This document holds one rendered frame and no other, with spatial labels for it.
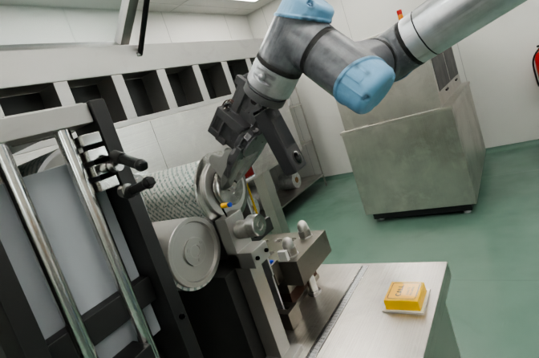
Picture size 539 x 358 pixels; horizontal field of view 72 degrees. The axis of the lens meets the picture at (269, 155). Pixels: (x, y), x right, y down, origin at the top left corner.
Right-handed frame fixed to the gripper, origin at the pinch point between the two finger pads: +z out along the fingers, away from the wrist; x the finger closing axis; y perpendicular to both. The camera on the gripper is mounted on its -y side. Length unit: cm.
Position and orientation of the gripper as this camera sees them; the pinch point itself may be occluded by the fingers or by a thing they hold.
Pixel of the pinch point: (231, 185)
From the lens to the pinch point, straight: 69.9
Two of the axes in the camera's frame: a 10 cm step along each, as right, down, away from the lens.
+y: -7.5, -6.1, 2.7
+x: -5.2, 2.8, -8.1
